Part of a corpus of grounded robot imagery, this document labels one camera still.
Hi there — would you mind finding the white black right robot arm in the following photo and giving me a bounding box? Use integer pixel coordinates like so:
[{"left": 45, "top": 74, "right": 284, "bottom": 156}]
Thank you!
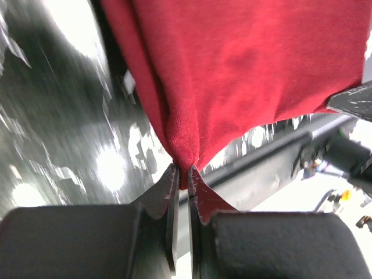
[{"left": 299, "top": 81, "right": 371, "bottom": 194}]

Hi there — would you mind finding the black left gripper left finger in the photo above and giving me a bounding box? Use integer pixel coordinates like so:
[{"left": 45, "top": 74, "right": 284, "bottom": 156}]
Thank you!
[{"left": 1, "top": 164, "right": 180, "bottom": 278}]

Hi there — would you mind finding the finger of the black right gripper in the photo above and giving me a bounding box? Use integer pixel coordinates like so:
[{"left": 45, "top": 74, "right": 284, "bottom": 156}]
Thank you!
[{"left": 327, "top": 81, "right": 372, "bottom": 120}]

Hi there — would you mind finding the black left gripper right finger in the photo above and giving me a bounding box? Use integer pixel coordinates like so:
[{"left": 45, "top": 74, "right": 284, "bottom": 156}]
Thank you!
[{"left": 188, "top": 167, "right": 371, "bottom": 278}]

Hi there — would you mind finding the black marbled table mat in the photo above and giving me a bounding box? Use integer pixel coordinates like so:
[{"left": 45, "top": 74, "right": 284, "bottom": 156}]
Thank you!
[{"left": 0, "top": 0, "right": 317, "bottom": 207}]

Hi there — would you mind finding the dark red t shirt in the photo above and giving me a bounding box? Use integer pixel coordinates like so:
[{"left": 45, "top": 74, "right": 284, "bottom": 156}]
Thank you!
[{"left": 101, "top": 1, "right": 371, "bottom": 189}]

